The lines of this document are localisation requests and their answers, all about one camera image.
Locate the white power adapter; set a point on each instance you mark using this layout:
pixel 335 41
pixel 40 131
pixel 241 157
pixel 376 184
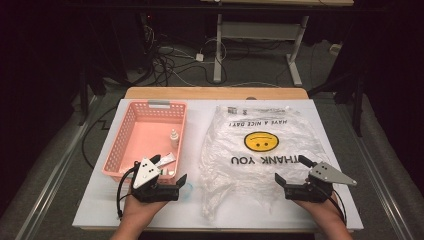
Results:
pixel 199 57

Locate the small white dropper bottle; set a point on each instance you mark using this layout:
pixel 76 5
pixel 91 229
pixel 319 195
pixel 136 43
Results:
pixel 174 138

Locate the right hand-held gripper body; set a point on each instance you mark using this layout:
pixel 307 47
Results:
pixel 328 174

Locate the white power strip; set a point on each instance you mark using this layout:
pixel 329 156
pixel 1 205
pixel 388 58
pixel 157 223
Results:
pixel 335 48

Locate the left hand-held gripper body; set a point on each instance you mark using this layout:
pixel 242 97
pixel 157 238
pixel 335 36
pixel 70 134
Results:
pixel 146 171

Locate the pink perforated plastic basket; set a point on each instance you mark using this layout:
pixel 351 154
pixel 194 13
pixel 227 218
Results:
pixel 146 133

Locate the person's left hand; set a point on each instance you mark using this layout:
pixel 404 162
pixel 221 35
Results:
pixel 138 213

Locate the white board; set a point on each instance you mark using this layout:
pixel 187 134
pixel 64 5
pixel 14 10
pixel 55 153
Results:
pixel 196 213

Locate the green white small bottle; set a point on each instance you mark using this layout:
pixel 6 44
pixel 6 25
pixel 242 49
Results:
pixel 166 172

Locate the person's right hand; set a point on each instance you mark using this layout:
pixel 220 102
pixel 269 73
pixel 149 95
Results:
pixel 325 211

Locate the dark equipment with red light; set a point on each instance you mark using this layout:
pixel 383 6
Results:
pixel 146 40

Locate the white frame desk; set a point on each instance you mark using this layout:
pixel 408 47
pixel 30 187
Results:
pixel 256 30

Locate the clear smiley plastic bag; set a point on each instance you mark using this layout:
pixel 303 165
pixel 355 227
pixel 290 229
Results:
pixel 226 146

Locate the metal floor rail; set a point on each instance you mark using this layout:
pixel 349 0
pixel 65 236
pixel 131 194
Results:
pixel 386 200
pixel 51 186

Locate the black metal stand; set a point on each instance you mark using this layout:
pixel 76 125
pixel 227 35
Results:
pixel 83 100
pixel 358 110

